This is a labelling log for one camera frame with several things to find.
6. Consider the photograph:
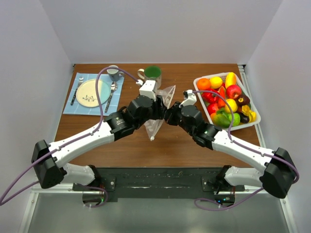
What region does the red apple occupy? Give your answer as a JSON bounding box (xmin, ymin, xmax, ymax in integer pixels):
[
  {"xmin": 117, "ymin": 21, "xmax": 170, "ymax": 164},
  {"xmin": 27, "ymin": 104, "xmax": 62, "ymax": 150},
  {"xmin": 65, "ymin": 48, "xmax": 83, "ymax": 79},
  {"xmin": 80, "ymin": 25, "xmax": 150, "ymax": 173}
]
[{"xmin": 226, "ymin": 85, "xmax": 242, "ymax": 100}]

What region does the black-handled spoon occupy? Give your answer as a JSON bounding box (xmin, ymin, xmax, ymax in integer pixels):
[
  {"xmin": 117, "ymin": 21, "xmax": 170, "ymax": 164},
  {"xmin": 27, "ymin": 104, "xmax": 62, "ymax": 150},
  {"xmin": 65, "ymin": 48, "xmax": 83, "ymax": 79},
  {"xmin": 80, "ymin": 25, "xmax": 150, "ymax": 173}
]
[{"xmin": 104, "ymin": 82, "xmax": 118, "ymax": 113}]

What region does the blue checked placemat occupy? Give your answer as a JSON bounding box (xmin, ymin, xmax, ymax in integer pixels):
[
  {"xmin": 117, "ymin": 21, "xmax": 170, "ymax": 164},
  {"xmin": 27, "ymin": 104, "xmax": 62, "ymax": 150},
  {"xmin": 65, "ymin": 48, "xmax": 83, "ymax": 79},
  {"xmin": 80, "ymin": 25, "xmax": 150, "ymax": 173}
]
[{"xmin": 63, "ymin": 73, "xmax": 112, "ymax": 116}]

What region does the white perforated plastic basket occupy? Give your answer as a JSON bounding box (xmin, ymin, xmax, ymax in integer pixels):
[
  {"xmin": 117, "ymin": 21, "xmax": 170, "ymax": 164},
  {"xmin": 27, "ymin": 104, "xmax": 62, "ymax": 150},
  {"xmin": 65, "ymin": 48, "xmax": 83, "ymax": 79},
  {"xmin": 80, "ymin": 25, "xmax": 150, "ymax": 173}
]
[{"xmin": 193, "ymin": 71, "xmax": 261, "ymax": 132}]

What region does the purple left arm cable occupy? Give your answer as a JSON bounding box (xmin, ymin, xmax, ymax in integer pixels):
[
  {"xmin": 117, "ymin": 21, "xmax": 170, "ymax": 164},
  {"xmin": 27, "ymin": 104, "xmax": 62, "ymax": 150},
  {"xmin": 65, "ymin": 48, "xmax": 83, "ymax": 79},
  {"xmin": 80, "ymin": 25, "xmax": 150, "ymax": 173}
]
[{"xmin": 0, "ymin": 67, "xmax": 144, "ymax": 207}]

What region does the red bell pepper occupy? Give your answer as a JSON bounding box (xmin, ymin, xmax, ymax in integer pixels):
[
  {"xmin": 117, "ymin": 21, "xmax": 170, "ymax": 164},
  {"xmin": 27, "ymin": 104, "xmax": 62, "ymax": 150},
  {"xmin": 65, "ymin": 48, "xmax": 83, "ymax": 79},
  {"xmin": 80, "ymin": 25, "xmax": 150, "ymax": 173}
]
[{"xmin": 201, "ymin": 88, "xmax": 219, "ymax": 104}]

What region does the red pomegranate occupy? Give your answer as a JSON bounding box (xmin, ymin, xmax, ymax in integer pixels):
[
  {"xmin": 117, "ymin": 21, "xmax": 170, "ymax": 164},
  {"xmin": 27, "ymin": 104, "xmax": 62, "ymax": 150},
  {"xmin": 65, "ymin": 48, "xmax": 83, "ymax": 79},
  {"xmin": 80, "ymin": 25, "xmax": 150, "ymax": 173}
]
[{"xmin": 207, "ymin": 103, "xmax": 219, "ymax": 115}]

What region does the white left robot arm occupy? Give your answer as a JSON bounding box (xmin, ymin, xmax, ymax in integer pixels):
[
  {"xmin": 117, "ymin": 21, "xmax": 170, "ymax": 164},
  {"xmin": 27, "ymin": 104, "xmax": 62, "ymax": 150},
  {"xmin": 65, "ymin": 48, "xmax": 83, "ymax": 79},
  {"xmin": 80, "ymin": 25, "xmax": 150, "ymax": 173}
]
[{"xmin": 31, "ymin": 95, "xmax": 168, "ymax": 190}]

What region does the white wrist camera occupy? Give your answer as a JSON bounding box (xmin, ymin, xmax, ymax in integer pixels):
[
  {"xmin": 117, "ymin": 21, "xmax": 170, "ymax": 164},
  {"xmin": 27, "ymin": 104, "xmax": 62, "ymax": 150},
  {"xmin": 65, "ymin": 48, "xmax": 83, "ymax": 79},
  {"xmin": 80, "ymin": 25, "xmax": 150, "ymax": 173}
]
[
  {"xmin": 179, "ymin": 89, "xmax": 197, "ymax": 108},
  {"xmin": 136, "ymin": 80, "xmax": 156, "ymax": 101}
]

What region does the orange tangerine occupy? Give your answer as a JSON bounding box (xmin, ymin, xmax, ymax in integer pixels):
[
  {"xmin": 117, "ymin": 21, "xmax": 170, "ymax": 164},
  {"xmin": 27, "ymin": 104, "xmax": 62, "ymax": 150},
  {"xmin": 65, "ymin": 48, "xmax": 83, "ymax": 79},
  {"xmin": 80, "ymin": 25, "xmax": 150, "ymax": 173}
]
[{"xmin": 197, "ymin": 78, "xmax": 211, "ymax": 90}]

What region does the grey ceramic mug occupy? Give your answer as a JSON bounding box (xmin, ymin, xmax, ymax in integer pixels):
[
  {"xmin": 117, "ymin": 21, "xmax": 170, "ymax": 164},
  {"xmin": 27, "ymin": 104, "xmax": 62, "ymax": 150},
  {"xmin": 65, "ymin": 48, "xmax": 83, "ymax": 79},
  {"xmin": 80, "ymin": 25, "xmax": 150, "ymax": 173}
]
[{"xmin": 107, "ymin": 65, "xmax": 124, "ymax": 82}]

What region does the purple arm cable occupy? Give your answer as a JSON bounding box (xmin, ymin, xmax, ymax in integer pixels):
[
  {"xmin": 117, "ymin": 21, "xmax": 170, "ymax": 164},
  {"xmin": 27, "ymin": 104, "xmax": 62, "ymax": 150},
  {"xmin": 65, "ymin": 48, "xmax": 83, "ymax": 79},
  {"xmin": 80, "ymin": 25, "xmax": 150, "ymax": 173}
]
[
  {"xmin": 191, "ymin": 89, "xmax": 300, "ymax": 211},
  {"xmin": 0, "ymin": 67, "xmax": 144, "ymax": 207}
]

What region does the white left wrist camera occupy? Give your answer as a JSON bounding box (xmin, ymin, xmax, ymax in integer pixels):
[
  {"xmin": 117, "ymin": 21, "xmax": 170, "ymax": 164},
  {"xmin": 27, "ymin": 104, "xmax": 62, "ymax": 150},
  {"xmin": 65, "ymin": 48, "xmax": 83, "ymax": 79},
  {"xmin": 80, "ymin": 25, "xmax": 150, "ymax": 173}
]
[{"xmin": 136, "ymin": 80, "xmax": 156, "ymax": 101}]

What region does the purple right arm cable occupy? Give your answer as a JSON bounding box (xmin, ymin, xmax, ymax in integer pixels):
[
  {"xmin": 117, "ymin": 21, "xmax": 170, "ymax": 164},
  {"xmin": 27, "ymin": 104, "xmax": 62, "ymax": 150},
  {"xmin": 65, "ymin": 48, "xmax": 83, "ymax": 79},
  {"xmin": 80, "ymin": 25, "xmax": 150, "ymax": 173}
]
[{"xmin": 191, "ymin": 89, "xmax": 300, "ymax": 211}]

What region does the orange-green mango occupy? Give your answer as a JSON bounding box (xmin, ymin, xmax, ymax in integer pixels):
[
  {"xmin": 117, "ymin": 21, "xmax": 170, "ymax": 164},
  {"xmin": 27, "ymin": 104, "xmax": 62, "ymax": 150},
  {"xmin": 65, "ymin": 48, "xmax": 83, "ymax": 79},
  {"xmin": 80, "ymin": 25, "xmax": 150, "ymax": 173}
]
[{"xmin": 210, "ymin": 110, "xmax": 231, "ymax": 128}]

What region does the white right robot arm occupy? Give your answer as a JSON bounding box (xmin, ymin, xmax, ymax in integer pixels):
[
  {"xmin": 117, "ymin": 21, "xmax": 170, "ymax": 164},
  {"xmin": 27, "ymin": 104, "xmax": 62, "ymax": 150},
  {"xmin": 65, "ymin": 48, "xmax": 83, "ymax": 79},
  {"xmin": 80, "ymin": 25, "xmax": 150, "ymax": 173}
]
[{"xmin": 164, "ymin": 102, "xmax": 298, "ymax": 199}]

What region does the black-handled fork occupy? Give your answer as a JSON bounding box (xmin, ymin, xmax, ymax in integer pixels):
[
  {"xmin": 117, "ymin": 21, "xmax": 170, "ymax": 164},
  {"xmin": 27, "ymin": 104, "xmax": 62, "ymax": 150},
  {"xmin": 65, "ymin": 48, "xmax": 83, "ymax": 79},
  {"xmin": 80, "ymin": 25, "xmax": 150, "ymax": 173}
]
[{"xmin": 70, "ymin": 76, "xmax": 84, "ymax": 106}]

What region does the dark purple mangosteen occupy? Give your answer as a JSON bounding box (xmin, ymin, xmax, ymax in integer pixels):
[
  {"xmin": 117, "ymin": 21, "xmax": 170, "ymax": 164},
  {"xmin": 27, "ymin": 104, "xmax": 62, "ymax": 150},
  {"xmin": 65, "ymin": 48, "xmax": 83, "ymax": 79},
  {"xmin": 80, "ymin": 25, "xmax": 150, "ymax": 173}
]
[{"xmin": 236, "ymin": 94, "xmax": 250, "ymax": 106}]

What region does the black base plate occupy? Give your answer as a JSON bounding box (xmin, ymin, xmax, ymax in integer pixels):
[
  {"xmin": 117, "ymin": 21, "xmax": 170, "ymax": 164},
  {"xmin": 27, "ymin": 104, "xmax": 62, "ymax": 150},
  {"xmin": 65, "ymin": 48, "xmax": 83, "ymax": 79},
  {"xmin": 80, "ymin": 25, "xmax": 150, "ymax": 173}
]
[{"xmin": 72, "ymin": 167, "xmax": 245, "ymax": 203}]

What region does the cream and blue plate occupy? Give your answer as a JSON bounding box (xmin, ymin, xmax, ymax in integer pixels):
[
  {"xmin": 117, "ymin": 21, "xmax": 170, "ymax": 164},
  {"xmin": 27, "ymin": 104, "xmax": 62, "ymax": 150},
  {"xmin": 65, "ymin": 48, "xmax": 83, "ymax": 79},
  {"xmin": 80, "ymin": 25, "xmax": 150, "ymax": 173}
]
[{"xmin": 76, "ymin": 79, "xmax": 111, "ymax": 108}]

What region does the yellow bell pepper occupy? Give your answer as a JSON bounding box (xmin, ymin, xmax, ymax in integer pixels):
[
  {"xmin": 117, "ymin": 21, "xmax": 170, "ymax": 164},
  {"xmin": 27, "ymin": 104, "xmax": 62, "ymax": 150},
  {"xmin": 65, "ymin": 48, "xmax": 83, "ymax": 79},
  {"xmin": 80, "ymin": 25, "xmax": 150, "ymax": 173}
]
[{"xmin": 242, "ymin": 105, "xmax": 257, "ymax": 123}]

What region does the yellow lemon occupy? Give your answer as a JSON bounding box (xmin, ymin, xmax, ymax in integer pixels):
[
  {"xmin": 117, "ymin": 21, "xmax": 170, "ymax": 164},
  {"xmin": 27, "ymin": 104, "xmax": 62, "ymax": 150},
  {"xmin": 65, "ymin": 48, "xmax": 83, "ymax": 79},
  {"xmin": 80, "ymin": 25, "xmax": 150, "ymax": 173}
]
[{"xmin": 209, "ymin": 76, "xmax": 223, "ymax": 89}]

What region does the clear polka-dot zip bag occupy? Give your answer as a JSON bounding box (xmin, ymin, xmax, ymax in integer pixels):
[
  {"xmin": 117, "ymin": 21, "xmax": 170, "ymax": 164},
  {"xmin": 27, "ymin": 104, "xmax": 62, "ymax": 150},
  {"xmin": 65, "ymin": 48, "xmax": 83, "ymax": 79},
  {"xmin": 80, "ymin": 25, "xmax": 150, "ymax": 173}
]
[{"xmin": 144, "ymin": 85, "xmax": 175, "ymax": 141}]

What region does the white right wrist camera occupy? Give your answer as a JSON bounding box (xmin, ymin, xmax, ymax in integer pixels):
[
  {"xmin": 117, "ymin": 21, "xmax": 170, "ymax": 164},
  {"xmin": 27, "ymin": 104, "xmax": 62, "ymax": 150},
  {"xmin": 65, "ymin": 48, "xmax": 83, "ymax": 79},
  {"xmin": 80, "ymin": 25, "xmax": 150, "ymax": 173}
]
[{"xmin": 179, "ymin": 89, "xmax": 197, "ymax": 108}]

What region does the green apple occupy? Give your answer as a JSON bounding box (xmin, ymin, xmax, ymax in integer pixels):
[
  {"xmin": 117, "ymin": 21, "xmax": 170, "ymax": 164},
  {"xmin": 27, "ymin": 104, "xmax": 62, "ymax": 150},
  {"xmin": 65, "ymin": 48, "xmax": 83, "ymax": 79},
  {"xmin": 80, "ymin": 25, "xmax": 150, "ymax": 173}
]
[{"xmin": 228, "ymin": 113, "xmax": 241, "ymax": 127}]

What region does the yellow-orange mango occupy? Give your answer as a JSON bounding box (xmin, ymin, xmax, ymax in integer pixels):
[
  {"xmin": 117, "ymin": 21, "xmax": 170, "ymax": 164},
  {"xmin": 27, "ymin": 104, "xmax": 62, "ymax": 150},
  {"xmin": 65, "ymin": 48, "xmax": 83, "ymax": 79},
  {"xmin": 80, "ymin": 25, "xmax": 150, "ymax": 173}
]
[{"xmin": 225, "ymin": 72, "xmax": 237, "ymax": 88}]

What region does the green-lined floral mug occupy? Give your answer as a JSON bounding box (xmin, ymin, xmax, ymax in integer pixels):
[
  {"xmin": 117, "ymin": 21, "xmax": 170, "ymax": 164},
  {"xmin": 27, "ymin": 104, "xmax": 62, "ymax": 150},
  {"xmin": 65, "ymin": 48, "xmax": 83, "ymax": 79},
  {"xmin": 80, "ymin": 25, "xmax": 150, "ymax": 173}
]
[{"xmin": 137, "ymin": 66, "xmax": 162, "ymax": 89}]

